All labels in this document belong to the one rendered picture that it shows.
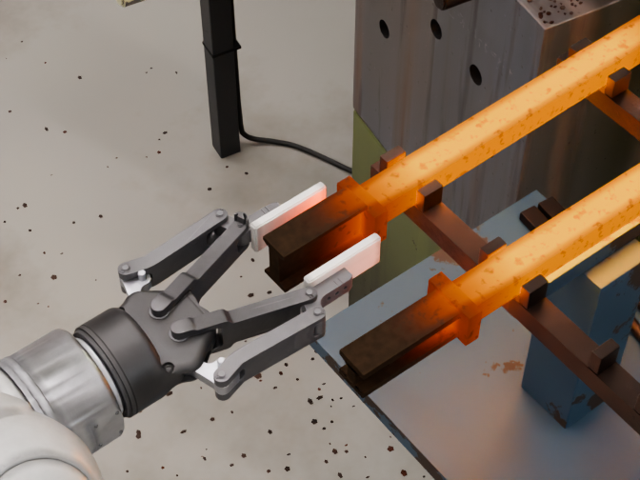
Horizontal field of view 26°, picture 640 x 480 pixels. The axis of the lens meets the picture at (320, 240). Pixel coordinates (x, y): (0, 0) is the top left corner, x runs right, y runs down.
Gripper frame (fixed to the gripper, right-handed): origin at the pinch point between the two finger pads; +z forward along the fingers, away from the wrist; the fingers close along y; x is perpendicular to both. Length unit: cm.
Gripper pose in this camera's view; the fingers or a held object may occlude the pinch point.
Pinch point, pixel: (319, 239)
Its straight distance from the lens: 106.7
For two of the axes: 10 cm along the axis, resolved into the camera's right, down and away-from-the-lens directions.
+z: 7.8, -4.8, 4.0
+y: 6.2, 6.0, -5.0
